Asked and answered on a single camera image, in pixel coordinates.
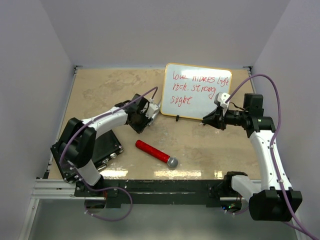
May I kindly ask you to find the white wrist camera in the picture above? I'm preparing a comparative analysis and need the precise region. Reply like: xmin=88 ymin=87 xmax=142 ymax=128
xmin=214 ymin=92 xmax=230 ymax=109
xmin=145 ymin=101 xmax=158 ymax=118

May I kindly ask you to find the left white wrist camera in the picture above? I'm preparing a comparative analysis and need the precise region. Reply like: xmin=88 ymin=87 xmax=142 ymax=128
xmin=145 ymin=101 xmax=158 ymax=118

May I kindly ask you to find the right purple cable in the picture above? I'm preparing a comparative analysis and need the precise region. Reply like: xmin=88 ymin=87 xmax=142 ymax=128
xmin=224 ymin=74 xmax=320 ymax=240

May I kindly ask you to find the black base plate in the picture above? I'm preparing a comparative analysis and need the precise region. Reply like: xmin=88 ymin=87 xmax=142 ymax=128
xmin=74 ymin=178 xmax=251 ymax=210

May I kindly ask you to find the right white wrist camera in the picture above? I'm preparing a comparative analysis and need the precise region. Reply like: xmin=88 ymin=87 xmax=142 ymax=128
xmin=214 ymin=92 xmax=230 ymax=109

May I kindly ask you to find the red toy microphone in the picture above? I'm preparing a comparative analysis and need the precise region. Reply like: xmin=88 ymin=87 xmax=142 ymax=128
xmin=135 ymin=140 xmax=179 ymax=169

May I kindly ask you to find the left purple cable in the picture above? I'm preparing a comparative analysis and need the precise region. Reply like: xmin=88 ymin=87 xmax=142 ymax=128
xmin=59 ymin=86 xmax=160 ymax=223

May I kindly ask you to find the yellow framed whiteboard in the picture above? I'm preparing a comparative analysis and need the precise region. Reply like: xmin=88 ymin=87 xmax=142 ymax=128
xmin=160 ymin=63 xmax=233 ymax=120

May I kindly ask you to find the purple cable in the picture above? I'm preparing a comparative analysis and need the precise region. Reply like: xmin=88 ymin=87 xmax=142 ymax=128
xmin=59 ymin=86 xmax=160 ymax=223
xmin=224 ymin=74 xmax=320 ymax=240

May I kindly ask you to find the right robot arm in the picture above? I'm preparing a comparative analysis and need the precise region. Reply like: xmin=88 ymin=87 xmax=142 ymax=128
xmin=202 ymin=92 xmax=303 ymax=222

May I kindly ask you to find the silver toy microphone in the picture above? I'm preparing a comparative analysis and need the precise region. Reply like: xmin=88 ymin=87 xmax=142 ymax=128
xmin=149 ymin=100 xmax=162 ymax=125

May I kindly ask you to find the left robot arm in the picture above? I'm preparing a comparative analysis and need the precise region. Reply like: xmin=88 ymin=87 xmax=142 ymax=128
xmin=50 ymin=94 xmax=160 ymax=196

